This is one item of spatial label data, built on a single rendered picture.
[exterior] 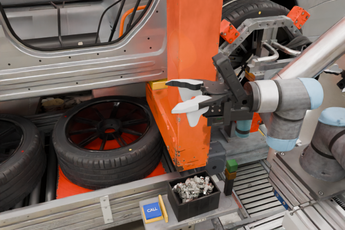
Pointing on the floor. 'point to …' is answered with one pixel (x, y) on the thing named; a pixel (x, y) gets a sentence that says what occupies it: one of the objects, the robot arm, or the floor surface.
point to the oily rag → (72, 103)
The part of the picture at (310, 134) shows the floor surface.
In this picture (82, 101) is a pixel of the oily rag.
